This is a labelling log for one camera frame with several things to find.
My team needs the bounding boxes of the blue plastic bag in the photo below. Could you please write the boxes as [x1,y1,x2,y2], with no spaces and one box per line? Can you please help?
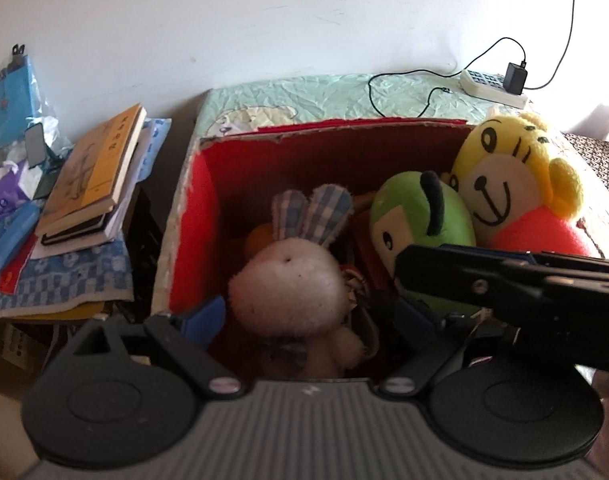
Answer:
[0,55,52,166]

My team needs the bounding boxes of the stack of white papers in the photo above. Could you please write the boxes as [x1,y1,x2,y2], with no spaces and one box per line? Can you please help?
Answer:
[103,120,159,242]

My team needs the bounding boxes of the blue case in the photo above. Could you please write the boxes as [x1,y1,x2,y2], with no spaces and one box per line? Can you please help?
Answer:
[0,205,39,273]

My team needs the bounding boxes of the brown patterned cloth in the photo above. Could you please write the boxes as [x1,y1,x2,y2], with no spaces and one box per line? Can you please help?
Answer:
[559,130,609,211]

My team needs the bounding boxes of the yellow bear plush toy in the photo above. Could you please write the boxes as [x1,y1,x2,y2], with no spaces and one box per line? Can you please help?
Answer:
[451,110,597,261]

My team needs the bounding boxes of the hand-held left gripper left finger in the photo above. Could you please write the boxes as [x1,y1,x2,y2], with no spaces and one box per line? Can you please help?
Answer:
[67,295,245,396]

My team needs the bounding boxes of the black notebook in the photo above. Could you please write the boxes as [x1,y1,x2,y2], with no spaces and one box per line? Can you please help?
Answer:
[39,210,111,247]

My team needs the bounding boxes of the black charger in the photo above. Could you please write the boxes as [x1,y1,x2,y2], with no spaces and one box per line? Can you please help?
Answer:
[504,61,529,96]

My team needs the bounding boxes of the orange toy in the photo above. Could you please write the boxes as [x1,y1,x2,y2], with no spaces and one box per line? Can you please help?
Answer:
[244,222,276,257]

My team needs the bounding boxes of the red cardboard box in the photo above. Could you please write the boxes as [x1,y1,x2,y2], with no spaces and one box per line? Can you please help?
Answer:
[152,116,490,381]

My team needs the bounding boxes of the purple tissue pack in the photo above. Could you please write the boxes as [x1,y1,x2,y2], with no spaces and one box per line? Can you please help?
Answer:
[0,160,32,221]

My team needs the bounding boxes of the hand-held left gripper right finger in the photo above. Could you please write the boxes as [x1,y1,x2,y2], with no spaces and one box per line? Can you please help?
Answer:
[379,295,575,396]

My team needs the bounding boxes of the white rabbit plush toy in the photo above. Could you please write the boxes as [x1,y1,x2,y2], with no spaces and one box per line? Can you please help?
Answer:
[228,184,380,378]

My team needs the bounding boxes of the black charger cable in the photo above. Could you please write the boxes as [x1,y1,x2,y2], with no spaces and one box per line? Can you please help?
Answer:
[368,36,527,120]

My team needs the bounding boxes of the green plush toy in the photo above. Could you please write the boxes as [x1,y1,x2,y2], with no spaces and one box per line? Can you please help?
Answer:
[369,170,477,316]

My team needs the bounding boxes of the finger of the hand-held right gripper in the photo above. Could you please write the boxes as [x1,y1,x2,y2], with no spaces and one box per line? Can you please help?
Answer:
[494,249,609,276]
[393,244,545,313]

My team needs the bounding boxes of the yellow book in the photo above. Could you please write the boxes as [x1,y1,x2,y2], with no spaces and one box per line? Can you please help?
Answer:
[34,104,148,236]

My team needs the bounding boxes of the blue checked cloth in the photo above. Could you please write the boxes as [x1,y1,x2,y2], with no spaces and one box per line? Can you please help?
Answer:
[0,237,135,318]

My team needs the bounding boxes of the small black phone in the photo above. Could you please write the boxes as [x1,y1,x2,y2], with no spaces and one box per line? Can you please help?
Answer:
[24,122,46,168]

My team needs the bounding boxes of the white power strip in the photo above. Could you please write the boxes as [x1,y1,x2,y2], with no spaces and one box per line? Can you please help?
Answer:
[459,69,529,108]

